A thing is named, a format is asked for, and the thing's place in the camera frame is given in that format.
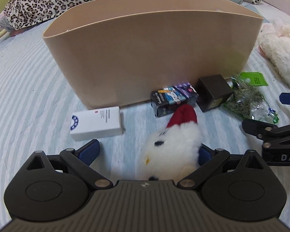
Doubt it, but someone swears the white fluffy plush toy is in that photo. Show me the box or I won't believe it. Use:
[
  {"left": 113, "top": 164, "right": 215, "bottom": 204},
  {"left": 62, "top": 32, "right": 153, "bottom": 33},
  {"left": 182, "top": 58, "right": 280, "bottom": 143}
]
[{"left": 257, "top": 21, "right": 290, "bottom": 87}]

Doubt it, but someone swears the pink floral pillow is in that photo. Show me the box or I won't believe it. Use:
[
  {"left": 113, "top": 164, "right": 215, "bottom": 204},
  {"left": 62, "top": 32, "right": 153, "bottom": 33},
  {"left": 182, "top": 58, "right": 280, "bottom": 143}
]
[{"left": 0, "top": 11, "right": 15, "bottom": 34}]

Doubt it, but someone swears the white medicine box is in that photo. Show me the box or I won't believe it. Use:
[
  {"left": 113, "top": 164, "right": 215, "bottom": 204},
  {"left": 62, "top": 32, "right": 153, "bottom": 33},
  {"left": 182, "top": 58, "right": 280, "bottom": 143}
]
[{"left": 70, "top": 106, "right": 122, "bottom": 141}]

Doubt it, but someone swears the dark colourful small box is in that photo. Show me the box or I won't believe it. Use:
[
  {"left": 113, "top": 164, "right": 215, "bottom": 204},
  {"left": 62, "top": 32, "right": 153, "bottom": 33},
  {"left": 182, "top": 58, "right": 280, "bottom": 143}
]
[{"left": 150, "top": 82, "right": 199, "bottom": 117}]

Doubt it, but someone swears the beige plastic storage basket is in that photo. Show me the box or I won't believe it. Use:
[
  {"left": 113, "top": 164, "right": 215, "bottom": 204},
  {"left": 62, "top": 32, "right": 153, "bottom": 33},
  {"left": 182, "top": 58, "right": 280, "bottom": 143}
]
[{"left": 43, "top": 0, "right": 263, "bottom": 109}]

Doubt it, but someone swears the green snack packet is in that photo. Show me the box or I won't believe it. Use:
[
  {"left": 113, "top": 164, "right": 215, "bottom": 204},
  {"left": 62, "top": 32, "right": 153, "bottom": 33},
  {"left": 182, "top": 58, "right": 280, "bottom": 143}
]
[{"left": 222, "top": 75, "right": 279, "bottom": 124}]

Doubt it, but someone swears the white chicken plush toy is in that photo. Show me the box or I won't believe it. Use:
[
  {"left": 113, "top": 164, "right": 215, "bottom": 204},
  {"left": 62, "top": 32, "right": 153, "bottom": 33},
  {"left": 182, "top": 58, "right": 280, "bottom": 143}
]
[{"left": 137, "top": 104, "right": 203, "bottom": 182}]

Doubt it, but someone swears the black cube box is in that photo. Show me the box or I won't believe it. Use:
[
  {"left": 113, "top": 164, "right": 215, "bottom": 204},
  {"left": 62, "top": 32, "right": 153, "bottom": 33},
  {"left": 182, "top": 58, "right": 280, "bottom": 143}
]
[{"left": 195, "top": 75, "right": 234, "bottom": 112}]

